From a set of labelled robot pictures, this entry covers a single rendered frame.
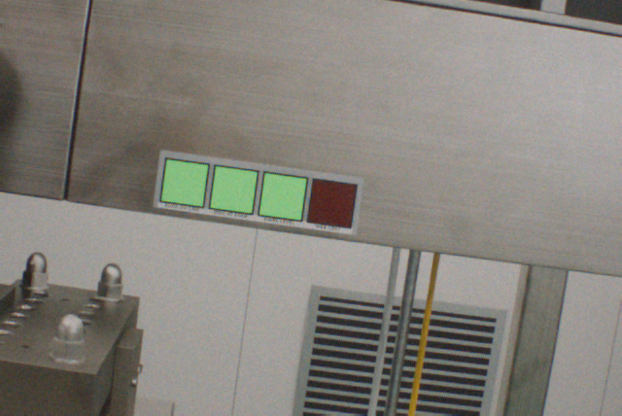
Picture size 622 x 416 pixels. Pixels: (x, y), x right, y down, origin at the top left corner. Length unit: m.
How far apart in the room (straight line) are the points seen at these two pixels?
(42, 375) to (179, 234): 2.71
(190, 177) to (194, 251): 2.38
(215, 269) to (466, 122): 2.43
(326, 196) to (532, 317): 0.39
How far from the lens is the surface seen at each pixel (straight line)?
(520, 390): 1.78
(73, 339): 1.24
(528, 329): 1.76
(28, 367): 1.22
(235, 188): 1.53
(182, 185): 1.53
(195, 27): 1.53
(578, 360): 4.09
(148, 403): 1.60
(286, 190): 1.53
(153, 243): 3.92
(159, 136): 1.54
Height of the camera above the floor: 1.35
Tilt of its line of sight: 5 degrees down
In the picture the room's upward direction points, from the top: 8 degrees clockwise
